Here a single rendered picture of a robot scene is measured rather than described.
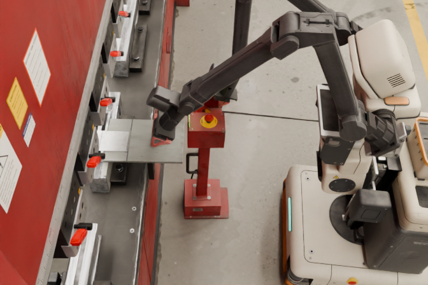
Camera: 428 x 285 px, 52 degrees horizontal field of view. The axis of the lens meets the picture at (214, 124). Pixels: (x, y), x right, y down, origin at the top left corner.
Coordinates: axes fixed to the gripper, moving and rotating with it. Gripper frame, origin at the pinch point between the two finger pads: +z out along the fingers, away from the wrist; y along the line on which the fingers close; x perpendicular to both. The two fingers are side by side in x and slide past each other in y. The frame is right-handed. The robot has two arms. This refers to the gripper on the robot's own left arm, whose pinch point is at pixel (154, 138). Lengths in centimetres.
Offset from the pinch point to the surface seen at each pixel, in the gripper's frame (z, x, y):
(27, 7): -57, -48, 30
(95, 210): 23.1, -8.8, 18.6
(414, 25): -6, 217, -204
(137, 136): 5.8, -3.9, -3.1
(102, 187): 19.1, -8.7, 12.1
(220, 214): 75, 75, -27
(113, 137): 9.5, -10.9, -2.2
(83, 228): -15, -21, 45
